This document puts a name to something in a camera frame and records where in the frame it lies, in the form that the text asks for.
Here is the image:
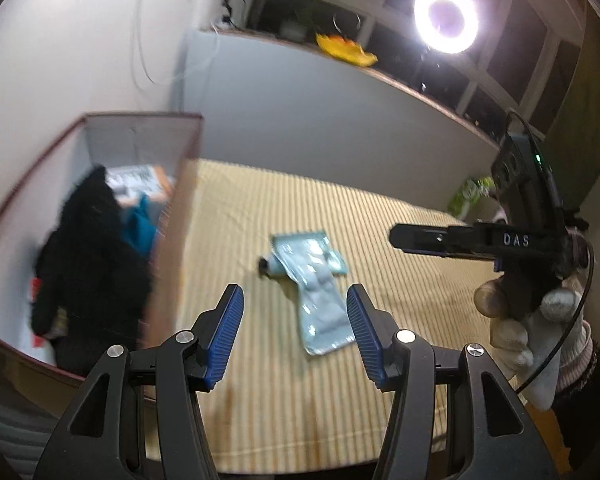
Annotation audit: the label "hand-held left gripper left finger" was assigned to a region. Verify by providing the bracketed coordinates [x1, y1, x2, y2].
[40, 282, 246, 480]

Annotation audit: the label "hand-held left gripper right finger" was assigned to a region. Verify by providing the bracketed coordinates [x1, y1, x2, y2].
[346, 284, 556, 480]

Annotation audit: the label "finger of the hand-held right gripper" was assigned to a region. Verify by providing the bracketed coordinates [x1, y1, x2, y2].
[388, 223, 497, 261]

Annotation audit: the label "light blue packet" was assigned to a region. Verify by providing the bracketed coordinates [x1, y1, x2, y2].
[294, 265, 356, 357]
[271, 229, 349, 279]

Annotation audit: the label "dark red cardboard box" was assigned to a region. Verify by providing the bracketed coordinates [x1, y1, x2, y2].
[0, 112, 203, 401]

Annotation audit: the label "black fuzzy cloth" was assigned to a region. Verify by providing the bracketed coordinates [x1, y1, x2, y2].
[30, 165, 153, 378]

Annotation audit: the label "person's right forearm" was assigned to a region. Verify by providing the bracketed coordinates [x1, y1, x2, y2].
[550, 335, 600, 471]

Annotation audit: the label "person's right hand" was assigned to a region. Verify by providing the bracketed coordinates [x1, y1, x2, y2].
[474, 280, 593, 408]

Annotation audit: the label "striped yellow tablecloth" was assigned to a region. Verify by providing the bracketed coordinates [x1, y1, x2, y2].
[145, 157, 531, 476]

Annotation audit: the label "green and white packet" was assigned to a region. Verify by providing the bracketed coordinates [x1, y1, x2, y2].
[447, 175, 503, 221]

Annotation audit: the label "olive curtain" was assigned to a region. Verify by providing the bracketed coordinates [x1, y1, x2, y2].
[545, 5, 600, 211]

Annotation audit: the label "teal cloth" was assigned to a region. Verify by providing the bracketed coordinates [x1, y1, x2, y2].
[120, 195, 158, 256]

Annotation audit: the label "red packet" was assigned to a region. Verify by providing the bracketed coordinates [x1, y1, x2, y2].
[30, 277, 48, 348]

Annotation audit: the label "yellow object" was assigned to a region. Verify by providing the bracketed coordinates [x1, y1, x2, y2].
[316, 32, 379, 67]

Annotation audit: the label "window with dark panes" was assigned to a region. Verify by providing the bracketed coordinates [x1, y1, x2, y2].
[230, 0, 596, 141]

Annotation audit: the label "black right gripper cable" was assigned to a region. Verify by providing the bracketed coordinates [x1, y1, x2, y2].
[505, 109, 597, 396]

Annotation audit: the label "ring light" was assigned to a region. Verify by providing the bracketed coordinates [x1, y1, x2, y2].
[414, 0, 480, 93]

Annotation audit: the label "thin white cable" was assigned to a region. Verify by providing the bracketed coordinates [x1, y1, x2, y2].
[130, 0, 221, 91]

